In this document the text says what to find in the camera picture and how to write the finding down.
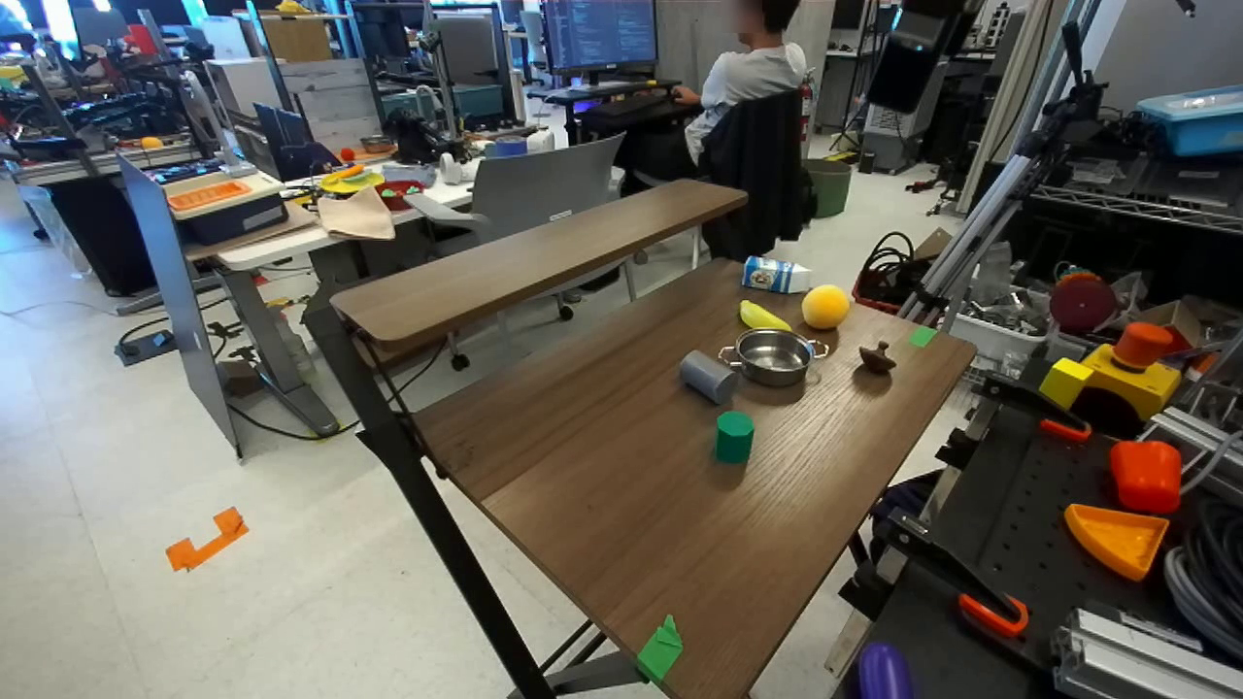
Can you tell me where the green cylinder block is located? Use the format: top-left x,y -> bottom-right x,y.
713,413 -> 755,465

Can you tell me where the small steel bowl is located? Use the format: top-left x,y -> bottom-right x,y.
720,329 -> 826,387

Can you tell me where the grey cylinder block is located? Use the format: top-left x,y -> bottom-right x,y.
680,349 -> 739,405

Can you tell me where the small milk carton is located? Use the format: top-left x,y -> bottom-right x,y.
741,256 -> 810,294

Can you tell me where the grey office chair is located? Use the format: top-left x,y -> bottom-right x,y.
408,136 -> 621,239

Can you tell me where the yellow toy lemon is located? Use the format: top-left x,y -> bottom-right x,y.
800,282 -> 851,329

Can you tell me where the brown wooden desk shelf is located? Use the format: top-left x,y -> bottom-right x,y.
329,179 -> 746,346

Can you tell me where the green tape marker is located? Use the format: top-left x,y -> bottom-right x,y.
638,616 -> 685,683
910,325 -> 937,349

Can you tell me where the computer monitor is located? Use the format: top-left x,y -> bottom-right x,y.
544,0 -> 656,75

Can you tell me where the seated person in white shirt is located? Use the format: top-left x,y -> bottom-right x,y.
616,0 -> 808,179

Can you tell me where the purple toy eggplant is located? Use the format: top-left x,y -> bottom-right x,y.
856,641 -> 917,699

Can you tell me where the orange floor tape marker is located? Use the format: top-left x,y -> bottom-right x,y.
168,507 -> 249,569

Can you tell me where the yellow emergency stop button box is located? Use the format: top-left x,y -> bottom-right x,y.
1037,322 -> 1181,423

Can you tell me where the orange wedge toy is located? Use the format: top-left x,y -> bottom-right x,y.
1064,506 -> 1169,581

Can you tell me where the orange toy bell pepper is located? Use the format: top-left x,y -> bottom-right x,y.
1111,443 -> 1181,518

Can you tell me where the orange handled black clamp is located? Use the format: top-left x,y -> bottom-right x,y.
895,518 -> 1031,641

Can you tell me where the aluminium extrusion rail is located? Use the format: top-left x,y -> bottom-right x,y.
1051,611 -> 1243,699

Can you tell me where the coiled black cable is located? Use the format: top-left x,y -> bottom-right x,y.
1160,497 -> 1243,663

